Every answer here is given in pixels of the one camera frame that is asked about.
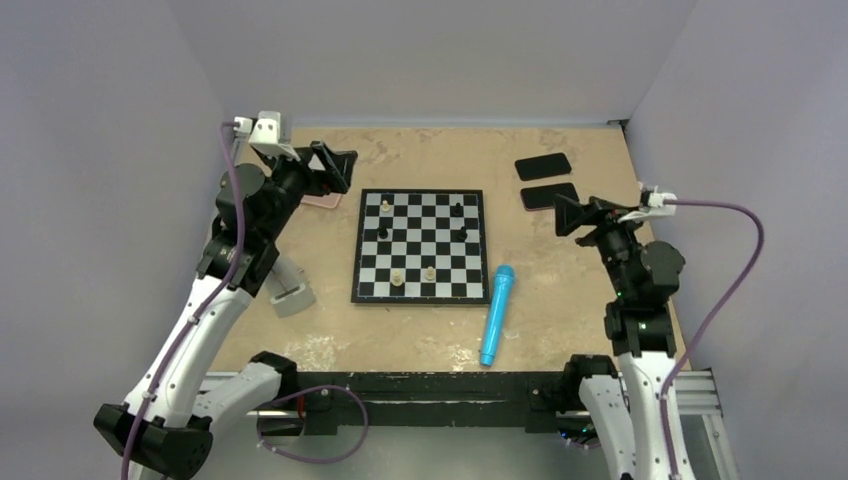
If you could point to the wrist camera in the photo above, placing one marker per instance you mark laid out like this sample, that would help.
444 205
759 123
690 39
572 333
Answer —
653 204
264 135

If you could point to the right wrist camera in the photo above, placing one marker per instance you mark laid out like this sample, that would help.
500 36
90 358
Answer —
653 204

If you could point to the black chess piece top right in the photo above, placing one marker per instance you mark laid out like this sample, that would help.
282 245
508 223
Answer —
457 209

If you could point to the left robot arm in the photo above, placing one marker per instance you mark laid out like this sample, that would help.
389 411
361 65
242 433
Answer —
165 427

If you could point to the blue toy microphone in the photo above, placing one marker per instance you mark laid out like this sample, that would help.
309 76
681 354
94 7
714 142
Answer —
503 282

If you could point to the black phone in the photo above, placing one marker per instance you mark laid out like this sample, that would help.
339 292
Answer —
543 166

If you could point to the black white chessboard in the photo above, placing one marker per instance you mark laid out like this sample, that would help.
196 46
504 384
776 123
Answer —
421 233

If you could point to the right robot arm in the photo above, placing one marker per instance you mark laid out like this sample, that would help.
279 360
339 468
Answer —
631 397

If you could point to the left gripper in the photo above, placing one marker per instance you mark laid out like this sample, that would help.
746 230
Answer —
336 163

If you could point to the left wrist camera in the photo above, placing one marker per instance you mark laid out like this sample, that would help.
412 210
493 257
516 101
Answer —
264 135

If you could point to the pink phone case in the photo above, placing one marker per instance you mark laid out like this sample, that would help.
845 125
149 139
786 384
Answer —
330 201

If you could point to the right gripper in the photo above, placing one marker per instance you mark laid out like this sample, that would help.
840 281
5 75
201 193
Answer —
571 214

